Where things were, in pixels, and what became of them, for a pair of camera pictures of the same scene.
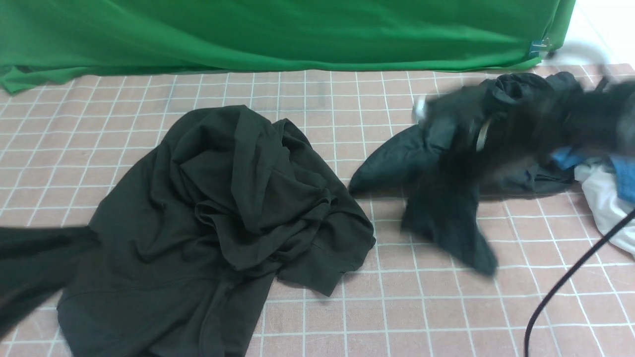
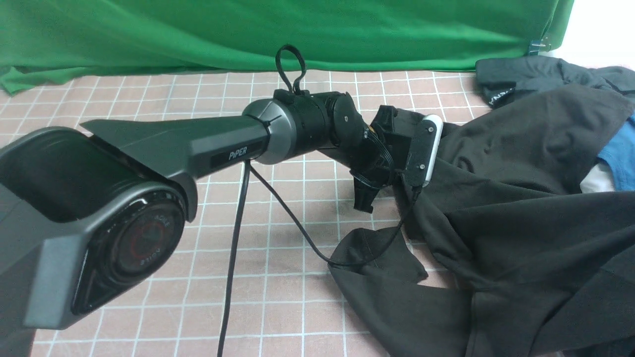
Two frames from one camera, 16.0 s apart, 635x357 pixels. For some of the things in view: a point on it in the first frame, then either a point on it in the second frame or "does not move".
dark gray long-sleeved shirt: [191, 229] → [503, 254]
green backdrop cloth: [44, 40] does not move
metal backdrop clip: [536, 46] does not move
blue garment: [625, 167] does not move
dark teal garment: [500, 137] → [500, 79]
